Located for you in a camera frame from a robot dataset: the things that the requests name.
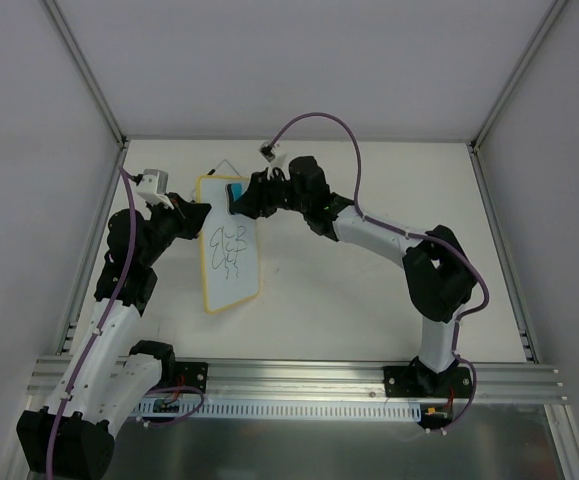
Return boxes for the yellow framed small whiteboard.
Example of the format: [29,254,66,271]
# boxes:
[198,176,261,314]

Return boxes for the blue bone shaped eraser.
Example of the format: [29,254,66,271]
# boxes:
[225,183,243,215]

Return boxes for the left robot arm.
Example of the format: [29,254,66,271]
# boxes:
[16,193,211,479]

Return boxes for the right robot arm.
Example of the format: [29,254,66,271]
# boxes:
[226,156,476,396]

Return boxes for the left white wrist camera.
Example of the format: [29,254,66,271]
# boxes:
[136,169,174,210]

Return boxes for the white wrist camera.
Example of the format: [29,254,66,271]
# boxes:
[136,169,174,210]
[259,143,287,179]

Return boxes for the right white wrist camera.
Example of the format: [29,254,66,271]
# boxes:
[259,143,287,179]

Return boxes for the wire whiteboard stand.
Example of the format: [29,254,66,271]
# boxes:
[190,159,242,202]

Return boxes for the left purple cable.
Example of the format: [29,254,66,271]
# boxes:
[46,166,143,476]

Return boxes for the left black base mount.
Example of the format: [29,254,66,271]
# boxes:
[173,361,209,393]

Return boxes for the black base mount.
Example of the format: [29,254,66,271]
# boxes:
[173,361,209,393]
[382,362,474,399]

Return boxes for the aluminium mounting rail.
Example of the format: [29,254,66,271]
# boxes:
[27,354,568,404]

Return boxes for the white slotted cable duct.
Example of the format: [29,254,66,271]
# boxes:
[133,397,425,422]

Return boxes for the left aluminium frame post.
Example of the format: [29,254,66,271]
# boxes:
[40,0,127,148]

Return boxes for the aluminium frame post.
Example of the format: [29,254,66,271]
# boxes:
[40,0,127,148]
[470,0,569,152]

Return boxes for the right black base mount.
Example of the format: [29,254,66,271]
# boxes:
[382,362,474,399]

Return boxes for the right aluminium frame post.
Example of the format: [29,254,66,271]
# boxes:
[470,0,569,152]

